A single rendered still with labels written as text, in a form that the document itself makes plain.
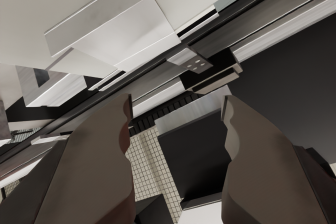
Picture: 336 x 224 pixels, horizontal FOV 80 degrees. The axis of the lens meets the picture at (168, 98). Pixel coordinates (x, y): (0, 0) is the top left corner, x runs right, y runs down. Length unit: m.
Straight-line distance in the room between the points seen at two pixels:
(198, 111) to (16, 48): 0.18
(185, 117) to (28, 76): 0.27
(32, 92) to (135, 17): 0.25
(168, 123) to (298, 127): 0.54
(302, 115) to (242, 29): 0.36
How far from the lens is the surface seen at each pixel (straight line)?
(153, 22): 0.21
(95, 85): 0.30
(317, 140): 0.74
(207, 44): 0.49
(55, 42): 0.18
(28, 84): 0.40
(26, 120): 0.77
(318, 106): 0.74
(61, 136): 0.53
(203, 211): 0.21
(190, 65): 0.36
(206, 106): 0.23
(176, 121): 0.24
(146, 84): 0.54
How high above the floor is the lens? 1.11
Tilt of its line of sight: 12 degrees down
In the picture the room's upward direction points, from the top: 157 degrees clockwise
